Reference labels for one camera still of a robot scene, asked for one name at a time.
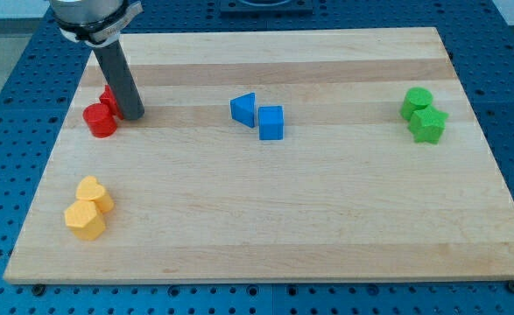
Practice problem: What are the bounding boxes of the red star block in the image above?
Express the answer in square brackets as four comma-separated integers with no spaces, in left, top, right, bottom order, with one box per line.
[99,84,123,120]

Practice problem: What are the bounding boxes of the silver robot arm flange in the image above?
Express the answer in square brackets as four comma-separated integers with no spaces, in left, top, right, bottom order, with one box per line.
[49,0,144,48]

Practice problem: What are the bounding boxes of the green star block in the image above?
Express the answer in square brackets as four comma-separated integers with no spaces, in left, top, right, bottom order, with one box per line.
[408,105,449,144]

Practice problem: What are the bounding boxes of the blue cube block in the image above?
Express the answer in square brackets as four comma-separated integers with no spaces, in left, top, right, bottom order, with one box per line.
[258,105,284,140]

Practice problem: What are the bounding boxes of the blue triangle block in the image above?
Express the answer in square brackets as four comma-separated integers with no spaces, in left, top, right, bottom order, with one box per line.
[229,93,256,128]

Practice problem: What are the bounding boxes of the light wooden board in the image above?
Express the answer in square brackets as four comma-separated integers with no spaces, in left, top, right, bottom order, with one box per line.
[4,27,514,284]

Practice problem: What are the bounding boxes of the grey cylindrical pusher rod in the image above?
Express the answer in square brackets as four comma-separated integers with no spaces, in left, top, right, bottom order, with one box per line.
[94,39,144,121]

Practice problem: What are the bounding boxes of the red cylinder block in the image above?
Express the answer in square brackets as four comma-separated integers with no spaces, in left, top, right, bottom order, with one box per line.
[82,102,117,138]

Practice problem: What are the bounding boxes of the green cylinder block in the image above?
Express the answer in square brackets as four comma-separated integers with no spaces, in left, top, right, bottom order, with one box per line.
[400,87,433,121]

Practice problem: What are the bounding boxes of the yellow heart block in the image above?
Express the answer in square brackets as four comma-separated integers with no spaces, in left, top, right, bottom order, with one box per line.
[75,176,115,214]

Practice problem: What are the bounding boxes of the yellow hexagon block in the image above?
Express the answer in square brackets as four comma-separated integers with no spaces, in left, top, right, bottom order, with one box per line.
[64,200,106,241]

